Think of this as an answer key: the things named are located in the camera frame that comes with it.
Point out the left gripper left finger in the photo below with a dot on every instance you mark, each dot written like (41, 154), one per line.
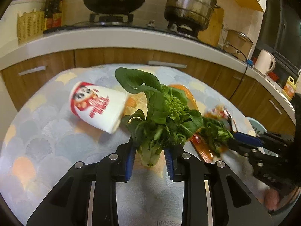
(87, 193)

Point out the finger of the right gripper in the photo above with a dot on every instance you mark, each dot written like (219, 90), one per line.
(249, 136)
(237, 148)

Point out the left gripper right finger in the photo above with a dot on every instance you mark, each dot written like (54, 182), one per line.
(213, 193)

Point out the orange snack wrapper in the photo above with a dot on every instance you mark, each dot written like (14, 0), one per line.
(220, 113)

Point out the green leafy vegetable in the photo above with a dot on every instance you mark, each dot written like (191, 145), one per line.
(169, 121)

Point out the white panda paper cup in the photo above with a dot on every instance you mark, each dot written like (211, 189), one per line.
(98, 106)

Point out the teal perforated trash basket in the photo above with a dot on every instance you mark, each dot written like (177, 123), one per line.
(257, 127)

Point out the person's right hand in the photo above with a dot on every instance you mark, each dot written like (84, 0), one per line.
(273, 201)

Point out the yellow oil jug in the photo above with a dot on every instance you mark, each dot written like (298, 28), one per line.
(289, 88)

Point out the white electric kettle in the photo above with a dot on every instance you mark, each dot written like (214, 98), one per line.
(265, 62)

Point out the beige rice cooker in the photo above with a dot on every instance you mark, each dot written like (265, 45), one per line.
(237, 44)

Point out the black microwave oven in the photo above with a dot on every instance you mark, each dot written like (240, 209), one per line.
(280, 36)

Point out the wooden cutting board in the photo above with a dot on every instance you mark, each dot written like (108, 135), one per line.
(211, 35)

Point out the stainless steel steamer pot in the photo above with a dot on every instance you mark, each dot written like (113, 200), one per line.
(195, 14)

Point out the black gas stove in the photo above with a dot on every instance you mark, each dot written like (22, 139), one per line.
(125, 21)

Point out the sauce bottles group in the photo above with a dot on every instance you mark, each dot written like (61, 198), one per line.
(53, 14)

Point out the wicker basket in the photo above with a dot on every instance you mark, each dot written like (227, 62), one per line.
(29, 25)

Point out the black wok pan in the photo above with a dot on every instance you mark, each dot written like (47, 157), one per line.
(113, 6)

